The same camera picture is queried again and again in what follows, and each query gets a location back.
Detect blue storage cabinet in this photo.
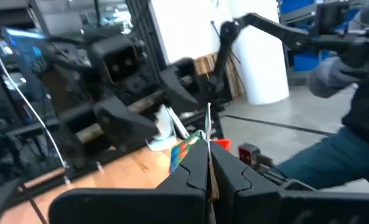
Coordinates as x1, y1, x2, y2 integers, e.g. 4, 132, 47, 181
279, 0, 362, 72

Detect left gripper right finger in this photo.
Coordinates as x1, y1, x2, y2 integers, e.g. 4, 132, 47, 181
209, 141, 286, 224

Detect person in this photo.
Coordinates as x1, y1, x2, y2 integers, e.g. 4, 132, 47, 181
276, 0, 369, 194

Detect person's hand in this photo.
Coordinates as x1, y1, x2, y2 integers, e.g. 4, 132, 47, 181
307, 55, 369, 99

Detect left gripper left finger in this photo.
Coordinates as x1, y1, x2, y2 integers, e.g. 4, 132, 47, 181
155, 139, 209, 191

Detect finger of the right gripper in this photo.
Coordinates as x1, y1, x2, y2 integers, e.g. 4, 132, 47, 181
159, 58, 200, 114
93, 96, 159, 147

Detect red plastic basket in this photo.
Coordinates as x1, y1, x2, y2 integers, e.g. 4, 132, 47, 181
211, 138, 233, 152

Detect white cable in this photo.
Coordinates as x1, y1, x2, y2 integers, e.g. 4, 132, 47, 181
0, 26, 70, 169

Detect stacked wooden boards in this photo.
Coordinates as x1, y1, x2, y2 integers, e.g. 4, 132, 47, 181
193, 52, 246, 99

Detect large white roll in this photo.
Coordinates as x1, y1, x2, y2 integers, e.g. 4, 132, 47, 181
227, 0, 291, 106

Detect grey table-level camera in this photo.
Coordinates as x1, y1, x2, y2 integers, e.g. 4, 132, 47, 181
237, 142, 277, 170

